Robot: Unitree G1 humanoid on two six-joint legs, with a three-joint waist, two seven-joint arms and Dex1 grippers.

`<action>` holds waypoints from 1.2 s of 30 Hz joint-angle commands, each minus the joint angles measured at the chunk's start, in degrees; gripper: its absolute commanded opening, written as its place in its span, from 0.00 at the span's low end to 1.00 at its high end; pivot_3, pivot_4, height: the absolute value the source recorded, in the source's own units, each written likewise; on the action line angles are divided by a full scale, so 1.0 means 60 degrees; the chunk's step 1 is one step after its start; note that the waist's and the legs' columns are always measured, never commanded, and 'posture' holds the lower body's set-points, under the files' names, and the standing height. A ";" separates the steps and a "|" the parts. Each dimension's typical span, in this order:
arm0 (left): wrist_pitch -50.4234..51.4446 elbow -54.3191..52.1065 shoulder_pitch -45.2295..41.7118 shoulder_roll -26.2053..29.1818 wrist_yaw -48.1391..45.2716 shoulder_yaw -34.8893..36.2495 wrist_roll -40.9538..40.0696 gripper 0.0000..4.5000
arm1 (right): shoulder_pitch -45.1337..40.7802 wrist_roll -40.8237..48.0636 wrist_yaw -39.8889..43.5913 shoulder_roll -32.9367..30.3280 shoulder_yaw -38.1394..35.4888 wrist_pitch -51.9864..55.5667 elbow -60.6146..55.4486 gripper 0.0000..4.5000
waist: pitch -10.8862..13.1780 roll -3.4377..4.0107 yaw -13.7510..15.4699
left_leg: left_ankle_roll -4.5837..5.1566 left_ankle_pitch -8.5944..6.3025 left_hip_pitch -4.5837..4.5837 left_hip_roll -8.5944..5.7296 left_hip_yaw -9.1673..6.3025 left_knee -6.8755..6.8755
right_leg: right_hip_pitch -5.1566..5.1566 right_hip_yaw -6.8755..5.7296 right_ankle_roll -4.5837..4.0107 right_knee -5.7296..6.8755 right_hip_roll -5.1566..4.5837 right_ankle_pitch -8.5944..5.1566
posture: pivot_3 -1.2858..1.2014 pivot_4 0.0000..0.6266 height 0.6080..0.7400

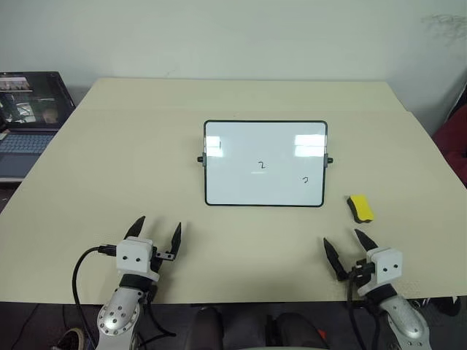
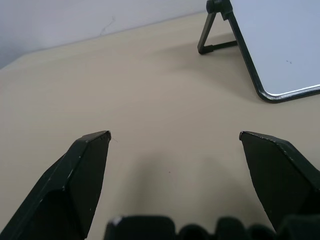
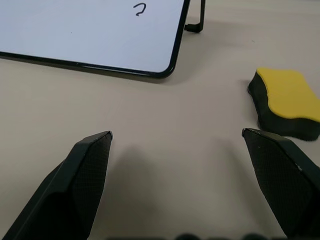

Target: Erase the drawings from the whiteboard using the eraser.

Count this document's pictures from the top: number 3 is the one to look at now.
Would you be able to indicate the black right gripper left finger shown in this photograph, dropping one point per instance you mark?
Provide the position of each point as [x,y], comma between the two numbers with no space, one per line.
[75,185]

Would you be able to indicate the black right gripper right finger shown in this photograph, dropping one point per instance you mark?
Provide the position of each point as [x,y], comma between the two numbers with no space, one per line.
[282,180]

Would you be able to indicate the yellow and black eraser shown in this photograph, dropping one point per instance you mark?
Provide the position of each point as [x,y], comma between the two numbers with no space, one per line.
[285,100]

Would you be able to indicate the white board with black frame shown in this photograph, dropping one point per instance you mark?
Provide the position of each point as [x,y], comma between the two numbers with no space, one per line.
[82,32]

